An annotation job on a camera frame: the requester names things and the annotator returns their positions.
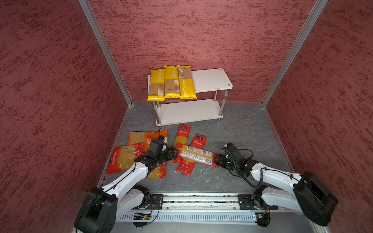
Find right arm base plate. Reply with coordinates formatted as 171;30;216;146
238;194;278;211

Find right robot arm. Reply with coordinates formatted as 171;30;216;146
213;143;338;227

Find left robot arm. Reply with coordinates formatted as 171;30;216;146
74;136;179;233

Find red macaroni bag large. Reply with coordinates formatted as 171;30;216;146
146;162;167;179

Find right corner aluminium post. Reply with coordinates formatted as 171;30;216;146
261;0;328;108

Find left corner aluminium post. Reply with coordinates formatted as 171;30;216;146
78;0;133;107

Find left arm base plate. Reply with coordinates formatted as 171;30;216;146
135;194;164;210

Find aluminium rail front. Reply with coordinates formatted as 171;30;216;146
81;192;320;213

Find corner aluminium post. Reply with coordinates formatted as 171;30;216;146
261;0;328;108
78;0;133;107

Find orange pastatime macaroni bag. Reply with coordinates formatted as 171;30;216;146
128;129;168;152

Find red spaghetti bag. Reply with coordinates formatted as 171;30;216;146
176;134;207;177
173;124;191;148

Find white two-tier shelf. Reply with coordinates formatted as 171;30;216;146
153;68;233;126

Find red macaroni bag small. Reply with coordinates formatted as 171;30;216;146
106;143;144;175

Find clear labelled spaghetti bag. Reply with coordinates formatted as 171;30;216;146
176;144;218;168

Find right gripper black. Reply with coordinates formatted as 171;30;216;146
212;154;239;171

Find yellow spaghetti bag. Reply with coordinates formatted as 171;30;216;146
177;65;197;100
147;69;165;102
165;66;181;99

